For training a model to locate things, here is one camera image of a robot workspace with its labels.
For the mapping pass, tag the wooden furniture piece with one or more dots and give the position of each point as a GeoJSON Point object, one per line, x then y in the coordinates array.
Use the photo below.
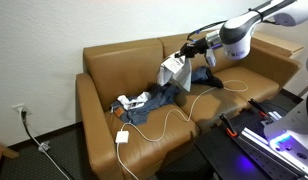
{"type": "Point", "coordinates": [2, 151]}

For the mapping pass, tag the blue denim jeans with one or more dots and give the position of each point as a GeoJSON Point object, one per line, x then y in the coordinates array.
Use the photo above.
{"type": "Point", "coordinates": [160, 95]}

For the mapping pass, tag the black garment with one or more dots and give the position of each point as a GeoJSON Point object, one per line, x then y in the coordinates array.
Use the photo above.
{"type": "Point", "coordinates": [214, 80]}

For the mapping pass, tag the plain white cloth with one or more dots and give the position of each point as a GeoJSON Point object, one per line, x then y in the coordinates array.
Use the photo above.
{"type": "Point", "coordinates": [175, 71]}

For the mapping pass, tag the brown leather sofa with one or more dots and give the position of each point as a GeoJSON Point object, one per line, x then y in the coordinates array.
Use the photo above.
{"type": "Point", "coordinates": [127, 66]}

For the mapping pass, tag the light wooden side table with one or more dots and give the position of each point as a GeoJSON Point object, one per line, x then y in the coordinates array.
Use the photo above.
{"type": "Point", "coordinates": [280, 43]}

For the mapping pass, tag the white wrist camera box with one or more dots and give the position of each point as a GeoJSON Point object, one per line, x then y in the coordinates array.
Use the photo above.
{"type": "Point", "coordinates": [211, 57]}

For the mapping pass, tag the black robot cart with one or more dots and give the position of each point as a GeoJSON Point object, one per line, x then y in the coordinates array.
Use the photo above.
{"type": "Point", "coordinates": [227, 150]}

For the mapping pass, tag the white square power adapter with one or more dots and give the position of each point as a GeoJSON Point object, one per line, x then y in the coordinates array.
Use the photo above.
{"type": "Point", "coordinates": [122, 137]}

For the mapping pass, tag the white wall outlet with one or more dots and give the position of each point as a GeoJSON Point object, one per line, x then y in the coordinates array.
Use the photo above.
{"type": "Point", "coordinates": [18, 108]}

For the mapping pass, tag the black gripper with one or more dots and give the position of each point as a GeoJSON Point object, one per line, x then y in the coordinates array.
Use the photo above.
{"type": "Point", "coordinates": [200, 47]}

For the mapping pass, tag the crumpled white printed cloth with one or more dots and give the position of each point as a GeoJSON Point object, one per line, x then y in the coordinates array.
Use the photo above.
{"type": "Point", "coordinates": [132, 101]}

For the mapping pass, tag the silver aluminium rail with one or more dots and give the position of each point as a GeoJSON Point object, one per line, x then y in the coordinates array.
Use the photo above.
{"type": "Point", "coordinates": [260, 141]}

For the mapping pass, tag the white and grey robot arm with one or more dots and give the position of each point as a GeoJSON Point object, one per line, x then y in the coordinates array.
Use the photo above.
{"type": "Point", "coordinates": [237, 30]}

